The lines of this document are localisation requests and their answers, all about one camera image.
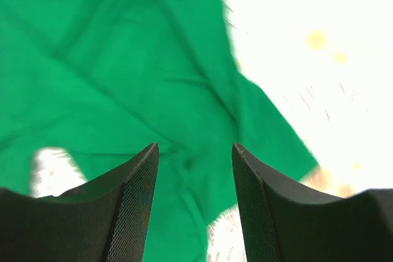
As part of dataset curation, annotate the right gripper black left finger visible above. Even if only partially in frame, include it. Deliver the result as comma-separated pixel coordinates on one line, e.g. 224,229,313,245
1,143,159,262

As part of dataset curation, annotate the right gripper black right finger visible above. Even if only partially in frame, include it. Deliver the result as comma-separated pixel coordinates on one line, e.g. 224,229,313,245
232,143,392,262

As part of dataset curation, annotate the green t-shirt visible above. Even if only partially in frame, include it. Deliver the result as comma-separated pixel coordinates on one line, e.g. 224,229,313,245
1,0,317,261

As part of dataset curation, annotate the floral patterned table mat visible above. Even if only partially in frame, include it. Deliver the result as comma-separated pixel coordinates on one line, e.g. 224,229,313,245
30,0,392,261

